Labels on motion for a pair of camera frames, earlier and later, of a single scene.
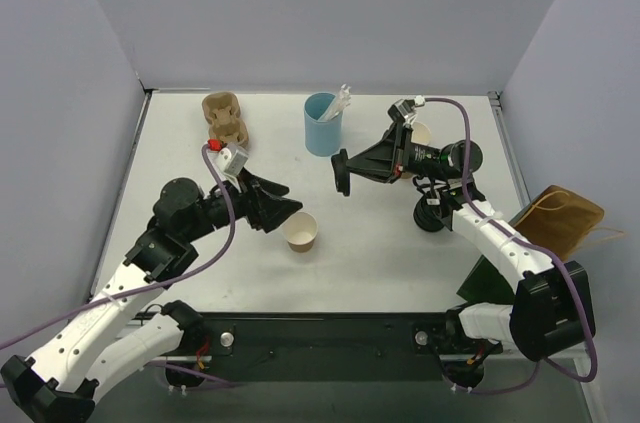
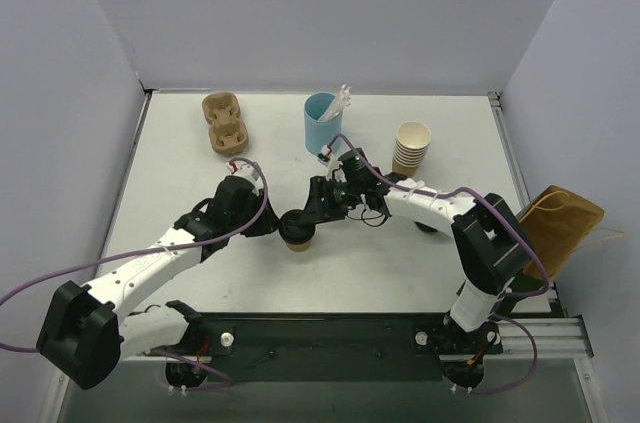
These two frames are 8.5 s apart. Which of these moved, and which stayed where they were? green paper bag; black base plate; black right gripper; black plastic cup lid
Moved: black plastic cup lid; black right gripper
Stayed: black base plate; green paper bag
